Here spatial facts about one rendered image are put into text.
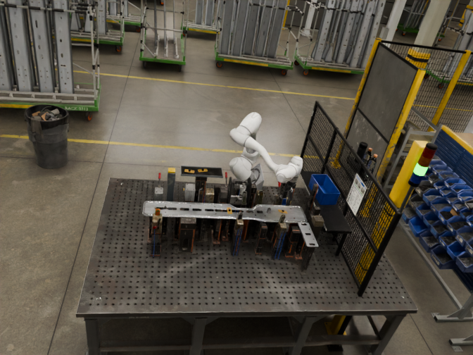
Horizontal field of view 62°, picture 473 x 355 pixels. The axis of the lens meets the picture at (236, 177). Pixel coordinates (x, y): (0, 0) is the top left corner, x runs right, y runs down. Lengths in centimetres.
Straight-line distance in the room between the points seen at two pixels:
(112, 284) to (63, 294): 99
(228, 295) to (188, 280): 33
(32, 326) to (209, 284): 156
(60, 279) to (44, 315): 40
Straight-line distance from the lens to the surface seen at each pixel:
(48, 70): 689
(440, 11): 1043
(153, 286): 305
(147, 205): 326
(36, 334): 379
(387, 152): 509
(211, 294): 303
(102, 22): 1026
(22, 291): 410
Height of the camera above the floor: 303
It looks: 33 degrees down
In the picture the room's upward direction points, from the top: 10 degrees clockwise
